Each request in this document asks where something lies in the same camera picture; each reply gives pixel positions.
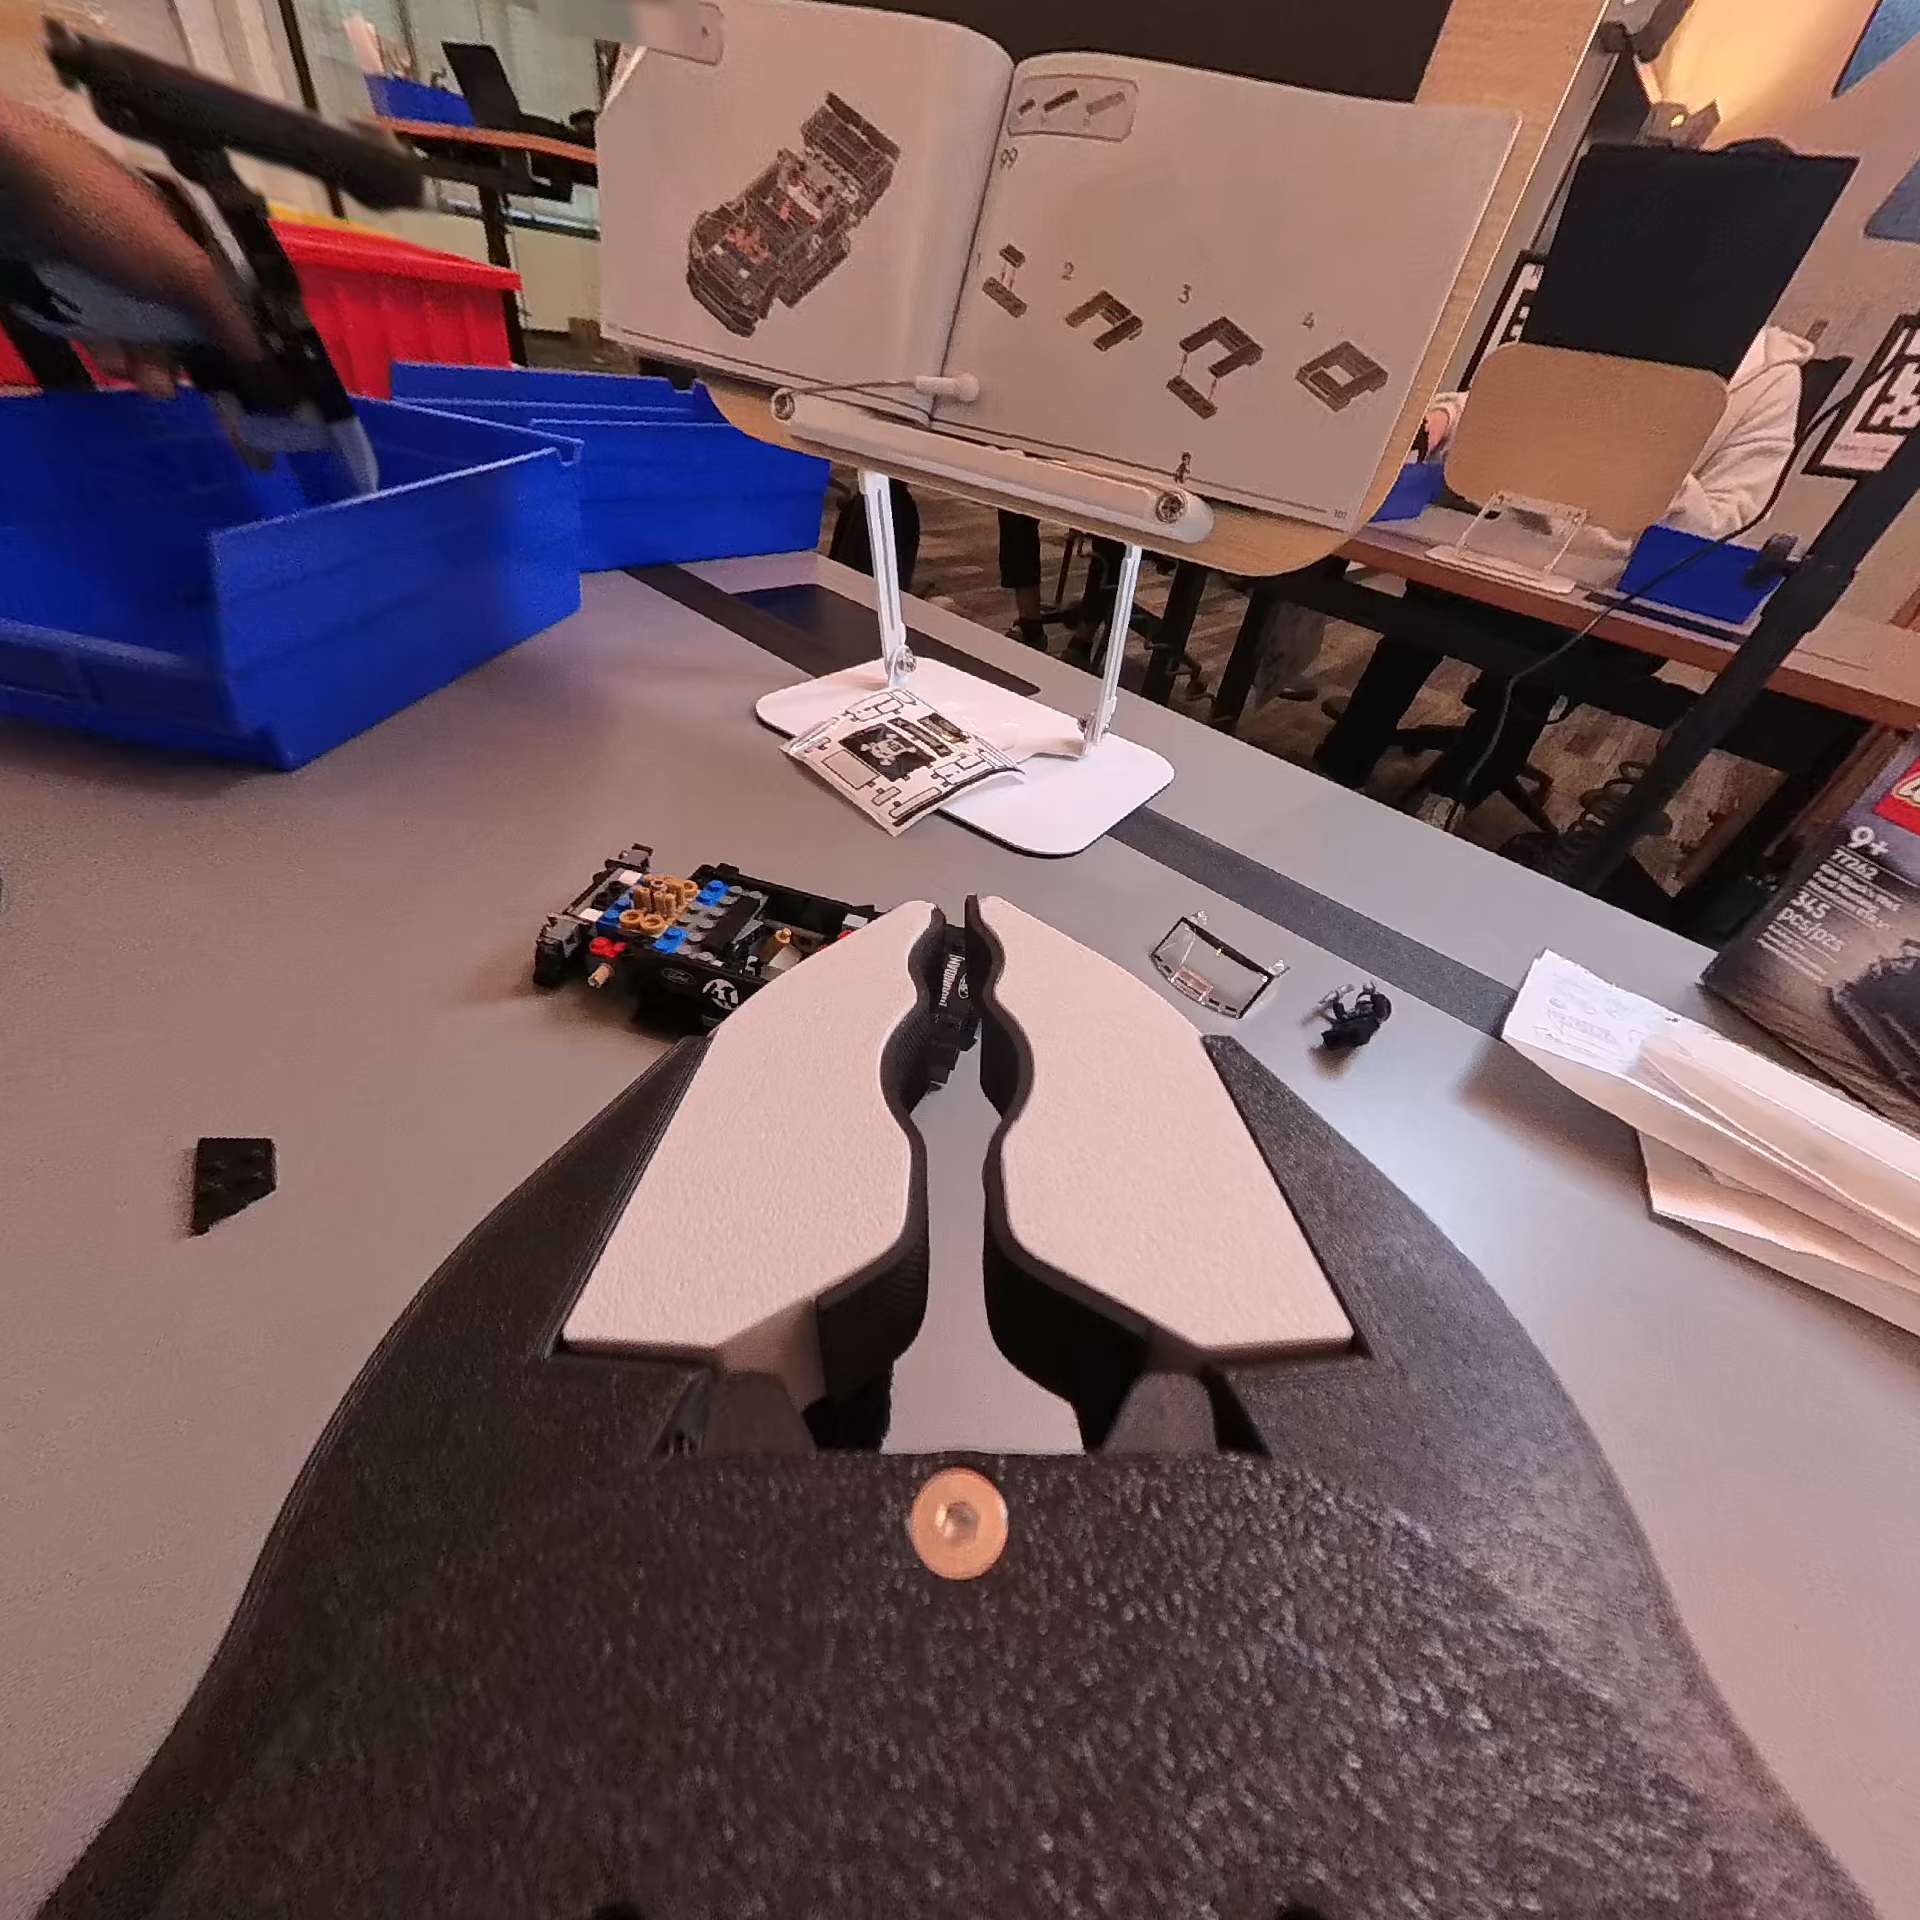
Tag beige and black desk divider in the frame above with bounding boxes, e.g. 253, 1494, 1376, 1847
1449, 140, 1860, 534

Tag instruction booklet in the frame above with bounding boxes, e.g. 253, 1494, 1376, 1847
594, 0, 1524, 527

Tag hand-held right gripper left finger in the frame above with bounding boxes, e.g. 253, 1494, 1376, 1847
557, 899, 954, 1407

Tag black and white sticker sheet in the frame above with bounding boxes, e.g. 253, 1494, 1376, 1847
777, 693, 1025, 834

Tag black lego wedge plate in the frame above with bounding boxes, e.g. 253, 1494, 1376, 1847
187, 1135, 280, 1237

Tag person's left hand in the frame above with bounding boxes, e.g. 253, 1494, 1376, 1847
0, 95, 269, 401

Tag transparent lego windshield piece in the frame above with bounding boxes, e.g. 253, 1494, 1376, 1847
1146, 908, 1290, 1025

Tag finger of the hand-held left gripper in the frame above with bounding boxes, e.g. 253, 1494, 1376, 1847
239, 395, 382, 497

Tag black laptop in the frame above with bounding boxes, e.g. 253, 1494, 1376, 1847
437, 39, 577, 136

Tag lego set box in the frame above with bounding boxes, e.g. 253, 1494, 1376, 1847
1699, 735, 1920, 1135

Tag book stand with white base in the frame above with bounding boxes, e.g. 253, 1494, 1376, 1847
754, 364, 1215, 861

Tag black office chair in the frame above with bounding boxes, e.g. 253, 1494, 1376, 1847
1025, 510, 1215, 705

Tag wooden standing desk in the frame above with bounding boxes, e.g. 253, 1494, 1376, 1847
358, 111, 604, 369

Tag wooden desk with black legs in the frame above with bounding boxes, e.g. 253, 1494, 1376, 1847
1215, 510, 1920, 932

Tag partly built lego car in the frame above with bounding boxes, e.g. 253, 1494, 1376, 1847
530, 846, 990, 1098

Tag white paper sheets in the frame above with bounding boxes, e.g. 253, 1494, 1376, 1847
1501, 948, 1920, 1337

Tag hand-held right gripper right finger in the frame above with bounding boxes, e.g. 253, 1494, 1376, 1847
963, 893, 1359, 1450

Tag red plastic bin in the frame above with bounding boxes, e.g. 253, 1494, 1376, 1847
0, 215, 529, 404

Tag black slanted stand pole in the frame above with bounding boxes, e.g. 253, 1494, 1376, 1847
1565, 427, 1920, 899

